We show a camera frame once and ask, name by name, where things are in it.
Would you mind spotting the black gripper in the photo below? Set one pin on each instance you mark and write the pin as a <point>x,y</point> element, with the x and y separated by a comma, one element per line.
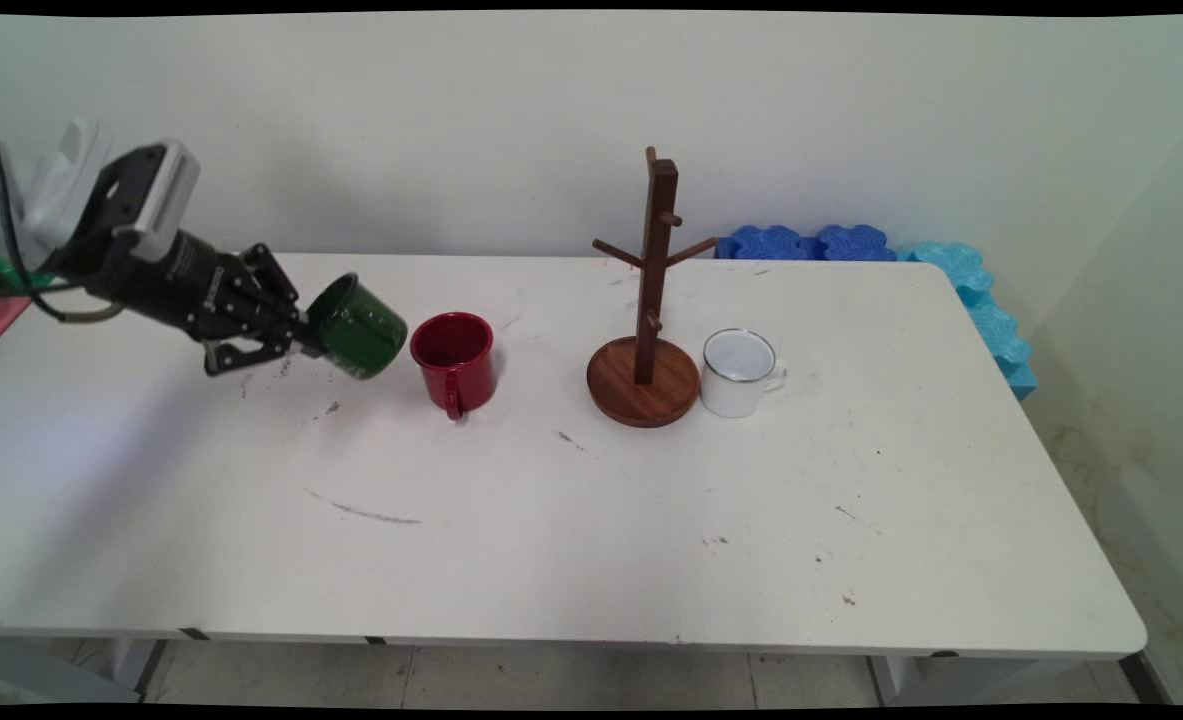
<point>171,285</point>

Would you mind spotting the green enamel mug white lettering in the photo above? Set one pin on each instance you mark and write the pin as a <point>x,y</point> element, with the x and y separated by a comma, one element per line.
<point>361,330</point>

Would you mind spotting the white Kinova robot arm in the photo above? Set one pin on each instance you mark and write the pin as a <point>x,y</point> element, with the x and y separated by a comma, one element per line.
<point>61,180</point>

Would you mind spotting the white table leg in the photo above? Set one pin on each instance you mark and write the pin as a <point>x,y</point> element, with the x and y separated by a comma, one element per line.
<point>951,678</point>

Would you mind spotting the dark wooden mug tree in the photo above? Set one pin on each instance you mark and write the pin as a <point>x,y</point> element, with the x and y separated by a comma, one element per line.
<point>661,220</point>

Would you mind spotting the green foam mat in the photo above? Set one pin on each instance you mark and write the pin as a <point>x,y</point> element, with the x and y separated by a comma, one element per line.
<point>1,275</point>

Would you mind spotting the blue foam mats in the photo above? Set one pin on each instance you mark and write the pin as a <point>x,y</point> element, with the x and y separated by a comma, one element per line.
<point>991,325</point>

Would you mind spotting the dark blue foam block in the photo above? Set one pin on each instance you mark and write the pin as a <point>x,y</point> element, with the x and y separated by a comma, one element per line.
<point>766,243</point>
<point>856,243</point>

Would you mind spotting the red enamel mug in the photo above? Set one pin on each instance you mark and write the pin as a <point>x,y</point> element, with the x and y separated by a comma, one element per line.
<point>456,380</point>

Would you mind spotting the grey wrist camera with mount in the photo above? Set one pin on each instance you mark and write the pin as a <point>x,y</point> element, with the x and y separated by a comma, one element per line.
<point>166,195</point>

